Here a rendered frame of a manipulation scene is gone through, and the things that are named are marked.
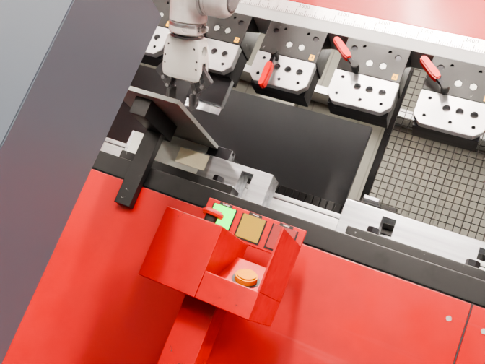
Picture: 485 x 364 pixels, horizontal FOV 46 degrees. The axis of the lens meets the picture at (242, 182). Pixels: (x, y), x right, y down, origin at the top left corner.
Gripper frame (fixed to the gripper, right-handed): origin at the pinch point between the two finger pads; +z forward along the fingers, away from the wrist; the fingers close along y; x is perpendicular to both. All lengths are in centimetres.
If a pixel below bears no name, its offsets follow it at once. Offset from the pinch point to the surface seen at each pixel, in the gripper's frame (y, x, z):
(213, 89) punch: -2.5, -10.8, -0.5
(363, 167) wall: 10, -314, 140
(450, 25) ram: -52, -27, -24
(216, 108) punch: -4.9, -8.7, 3.5
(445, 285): -68, 19, 13
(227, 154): -13.1, -0.8, 10.8
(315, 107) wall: 64, -334, 109
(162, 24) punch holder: 16.8, -16.2, -11.9
